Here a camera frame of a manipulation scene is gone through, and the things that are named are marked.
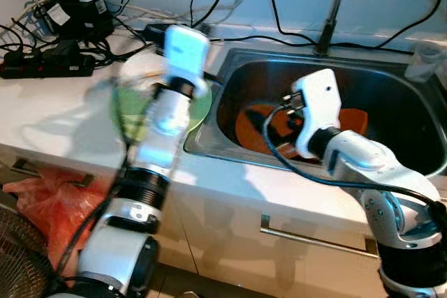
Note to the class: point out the white kitchen cabinet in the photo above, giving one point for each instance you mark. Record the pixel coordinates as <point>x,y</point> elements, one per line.
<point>230,242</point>

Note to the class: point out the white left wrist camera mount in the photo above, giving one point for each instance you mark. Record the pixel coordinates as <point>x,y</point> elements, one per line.
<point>185,50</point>

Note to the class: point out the metal faucet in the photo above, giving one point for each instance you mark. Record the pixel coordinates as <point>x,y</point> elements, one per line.
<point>334,12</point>

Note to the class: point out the small flat black adapter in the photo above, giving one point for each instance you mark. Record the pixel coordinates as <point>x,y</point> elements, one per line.
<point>155,33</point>

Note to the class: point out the black power adapter brick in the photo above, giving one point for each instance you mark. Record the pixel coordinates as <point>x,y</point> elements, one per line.
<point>77,15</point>

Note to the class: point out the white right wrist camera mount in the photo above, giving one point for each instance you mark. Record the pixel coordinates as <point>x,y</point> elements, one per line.
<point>318,102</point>

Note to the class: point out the red plastic bag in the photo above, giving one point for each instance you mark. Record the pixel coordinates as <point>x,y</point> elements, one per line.
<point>49,207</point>

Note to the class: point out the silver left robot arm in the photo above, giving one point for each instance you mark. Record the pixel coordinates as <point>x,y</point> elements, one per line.
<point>164,113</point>

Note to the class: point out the white bowl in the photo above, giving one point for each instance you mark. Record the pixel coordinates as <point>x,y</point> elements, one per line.
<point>136,71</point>

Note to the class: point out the clear drinking glass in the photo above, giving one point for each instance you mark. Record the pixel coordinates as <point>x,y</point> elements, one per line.
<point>422,64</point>

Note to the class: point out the green plate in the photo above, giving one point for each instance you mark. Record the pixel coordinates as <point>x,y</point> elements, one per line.
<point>199,106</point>

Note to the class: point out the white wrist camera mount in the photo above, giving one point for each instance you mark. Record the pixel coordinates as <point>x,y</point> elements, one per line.
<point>185,50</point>
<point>318,102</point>

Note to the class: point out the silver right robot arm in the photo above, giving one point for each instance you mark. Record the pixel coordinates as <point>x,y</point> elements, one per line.
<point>363,155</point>

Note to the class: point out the stainless steel sink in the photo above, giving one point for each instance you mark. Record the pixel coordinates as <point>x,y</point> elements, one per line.
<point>391,123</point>

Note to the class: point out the black power strip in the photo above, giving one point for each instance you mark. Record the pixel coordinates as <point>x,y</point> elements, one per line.
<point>42,66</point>

